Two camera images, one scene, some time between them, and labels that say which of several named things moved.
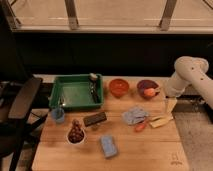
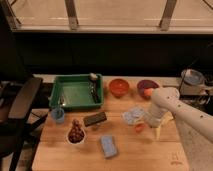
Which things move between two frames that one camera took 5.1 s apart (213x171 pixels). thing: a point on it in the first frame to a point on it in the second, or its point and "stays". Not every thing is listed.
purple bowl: (148, 89) stays
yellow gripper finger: (170, 104) to (167, 117)
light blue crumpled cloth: (134, 115) stays
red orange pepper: (139, 126) stays
